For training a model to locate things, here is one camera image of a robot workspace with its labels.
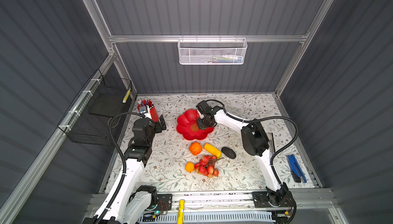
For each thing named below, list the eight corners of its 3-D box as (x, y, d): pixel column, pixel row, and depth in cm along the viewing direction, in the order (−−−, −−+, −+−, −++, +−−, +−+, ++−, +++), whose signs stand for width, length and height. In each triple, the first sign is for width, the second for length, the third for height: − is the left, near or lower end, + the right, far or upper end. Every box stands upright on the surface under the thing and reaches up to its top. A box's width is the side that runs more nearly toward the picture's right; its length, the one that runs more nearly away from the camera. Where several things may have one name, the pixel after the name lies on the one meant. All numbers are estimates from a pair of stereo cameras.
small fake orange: (185, 172, 85) (185, 170, 82) (186, 163, 88) (185, 161, 85) (194, 172, 85) (194, 170, 82) (194, 163, 88) (194, 161, 85)
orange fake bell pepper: (188, 152, 92) (187, 147, 88) (194, 144, 96) (194, 139, 91) (197, 157, 90) (197, 153, 86) (203, 149, 93) (203, 145, 89)
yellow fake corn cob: (202, 148, 93) (203, 146, 90) (206, 144, 95) (206, 141, 92) (219, 159, 89) (220, 157, 86) (222, 154, 91) (223, 152, 88)
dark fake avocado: (220, 152, 92) (220, 149, 89) (222, 148, 94) (223, 145, 91) (233, 161, 89) (234, 158, 85) (236, 156, 90) (237, 153, 87)
